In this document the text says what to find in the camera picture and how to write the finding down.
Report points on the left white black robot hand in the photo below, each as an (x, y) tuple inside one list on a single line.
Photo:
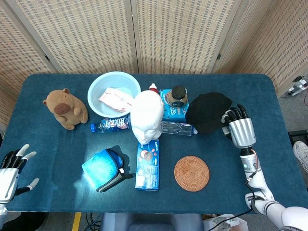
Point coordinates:
[(8, 181)]

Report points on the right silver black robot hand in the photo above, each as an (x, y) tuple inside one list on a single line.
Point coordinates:
[(241, 131)]

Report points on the black baseball cap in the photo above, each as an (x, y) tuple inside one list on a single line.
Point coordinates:
[(208, 113)]

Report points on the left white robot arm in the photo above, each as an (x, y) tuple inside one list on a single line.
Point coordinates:
[(2, 210)]

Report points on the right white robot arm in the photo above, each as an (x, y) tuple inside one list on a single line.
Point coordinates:
[(260, 187)]

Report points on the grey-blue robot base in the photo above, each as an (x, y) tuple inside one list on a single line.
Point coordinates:
[(151, 221)]

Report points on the white mannequin head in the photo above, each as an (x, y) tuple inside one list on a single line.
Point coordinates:
[(146, 115)]

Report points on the black floor stand base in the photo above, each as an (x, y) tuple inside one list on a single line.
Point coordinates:
[(298, 137)]

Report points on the clear white-capped water bottle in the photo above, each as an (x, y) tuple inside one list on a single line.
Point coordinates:
[(178, 128)]

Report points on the white sneaker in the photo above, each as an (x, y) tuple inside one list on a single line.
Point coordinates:
[(302, 154)]

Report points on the round woven rattan coaster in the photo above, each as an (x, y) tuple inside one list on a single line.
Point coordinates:
[(191, 173)]

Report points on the blue cookie box under jar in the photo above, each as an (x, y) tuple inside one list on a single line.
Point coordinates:
[(175, 114)]

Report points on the white power strip with plugs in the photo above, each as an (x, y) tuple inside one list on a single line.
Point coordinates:
[(297, 87)]

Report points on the glass jar with black lid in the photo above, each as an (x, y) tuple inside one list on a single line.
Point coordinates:
[(178, 96)]

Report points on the black screen hinge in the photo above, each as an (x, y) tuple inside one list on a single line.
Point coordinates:
[(47, 57), (219, 56)]

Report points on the clear plastic cup with lid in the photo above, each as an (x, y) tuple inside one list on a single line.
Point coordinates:
[(228, 223)]

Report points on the woven folding screen panel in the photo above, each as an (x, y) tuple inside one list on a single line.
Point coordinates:
[(16, 48), (276, 43), (79, 36), (180, 36)]

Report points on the brown capybara plush toy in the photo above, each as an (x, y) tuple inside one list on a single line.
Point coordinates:
[(68, 108)]

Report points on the long blue Oreo box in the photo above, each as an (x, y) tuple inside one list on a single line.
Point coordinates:
[(147, 175)]

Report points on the light blue plastic basin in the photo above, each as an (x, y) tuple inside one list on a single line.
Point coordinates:
[(96, 96)]

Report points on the pink white snack packet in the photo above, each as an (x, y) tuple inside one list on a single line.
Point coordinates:
[(115, 98)]

